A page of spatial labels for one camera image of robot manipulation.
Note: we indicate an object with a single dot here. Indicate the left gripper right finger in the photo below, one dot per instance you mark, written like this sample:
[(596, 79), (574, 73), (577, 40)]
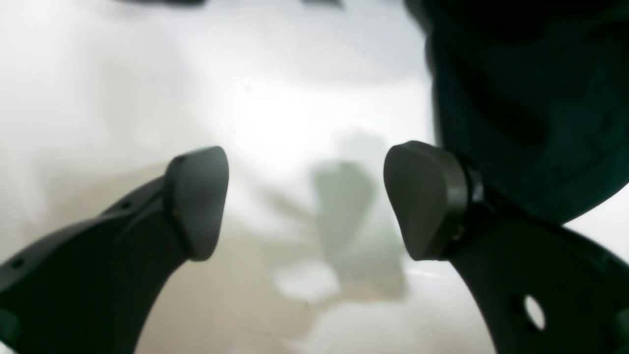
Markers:
[(541, 288)]

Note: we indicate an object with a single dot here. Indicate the black printed T-shirt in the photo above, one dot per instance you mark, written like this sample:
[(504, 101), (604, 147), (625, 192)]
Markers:
[(534, 93)]

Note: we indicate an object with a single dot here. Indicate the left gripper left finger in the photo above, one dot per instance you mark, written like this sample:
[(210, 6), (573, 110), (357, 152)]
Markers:
[(89, 288)]

